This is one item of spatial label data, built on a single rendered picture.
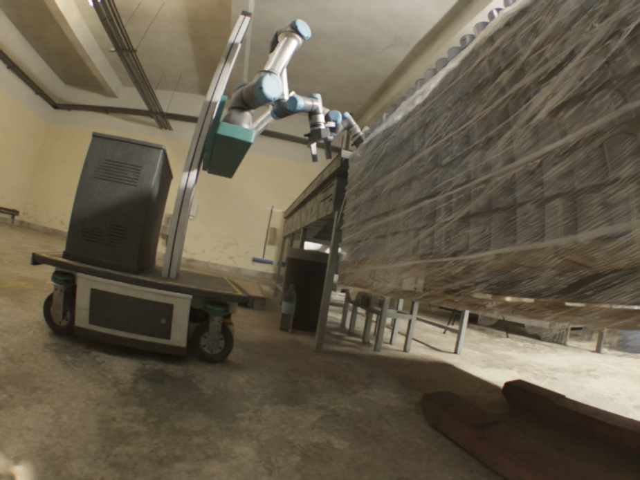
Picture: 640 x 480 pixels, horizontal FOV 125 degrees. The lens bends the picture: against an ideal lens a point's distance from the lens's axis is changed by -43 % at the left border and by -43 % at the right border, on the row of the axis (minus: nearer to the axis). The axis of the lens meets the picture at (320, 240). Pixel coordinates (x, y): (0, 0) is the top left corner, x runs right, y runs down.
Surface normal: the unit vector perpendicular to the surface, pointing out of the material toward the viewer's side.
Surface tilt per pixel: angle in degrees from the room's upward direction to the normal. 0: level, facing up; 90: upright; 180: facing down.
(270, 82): 97
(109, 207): 90
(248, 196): 90
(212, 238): 90
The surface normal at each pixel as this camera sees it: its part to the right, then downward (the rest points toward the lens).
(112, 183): 0.41, -0.02
